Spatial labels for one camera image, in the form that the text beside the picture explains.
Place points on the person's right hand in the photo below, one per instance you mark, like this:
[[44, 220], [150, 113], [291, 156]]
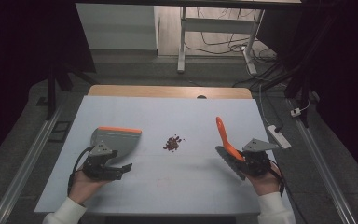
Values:
[[267, 183]]

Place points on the white power strip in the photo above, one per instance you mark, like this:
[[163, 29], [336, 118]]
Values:
[[279, 137]]

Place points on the pile of red crumbs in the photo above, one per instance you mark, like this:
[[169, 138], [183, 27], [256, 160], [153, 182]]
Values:
[[172, 143]]

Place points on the small white plug adapter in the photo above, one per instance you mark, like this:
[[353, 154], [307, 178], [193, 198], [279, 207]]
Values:
[[296, 112]]

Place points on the grey dustpan with orange edge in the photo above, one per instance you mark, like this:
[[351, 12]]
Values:
[[121, 141]]

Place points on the white foam board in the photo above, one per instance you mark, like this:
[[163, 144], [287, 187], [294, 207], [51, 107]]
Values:
[[174, 118]]

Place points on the aluminium floor rail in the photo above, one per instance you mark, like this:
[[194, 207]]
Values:
[[28, 161], [323, 165]]

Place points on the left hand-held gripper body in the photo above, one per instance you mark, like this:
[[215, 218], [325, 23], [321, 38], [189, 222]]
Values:
[[97, 163]]

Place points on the wooden table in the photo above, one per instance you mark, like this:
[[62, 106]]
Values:
[[167, 91]]

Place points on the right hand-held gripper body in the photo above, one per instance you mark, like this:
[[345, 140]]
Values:
[[259, 163]]

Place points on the dark curtain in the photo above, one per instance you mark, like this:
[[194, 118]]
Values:
[[18, 46], [351, 77]]

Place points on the white desk frame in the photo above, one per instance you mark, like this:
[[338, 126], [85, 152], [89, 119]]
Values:
[[217, 25]]

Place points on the black metal stand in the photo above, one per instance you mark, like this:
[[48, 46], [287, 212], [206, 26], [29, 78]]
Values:
[[304, 81], [51, 90]]

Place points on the person's left hand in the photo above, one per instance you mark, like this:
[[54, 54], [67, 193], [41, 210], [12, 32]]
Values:
[[82, 188]]

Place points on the white cabinet panel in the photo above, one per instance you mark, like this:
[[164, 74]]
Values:
[[118, 26]]

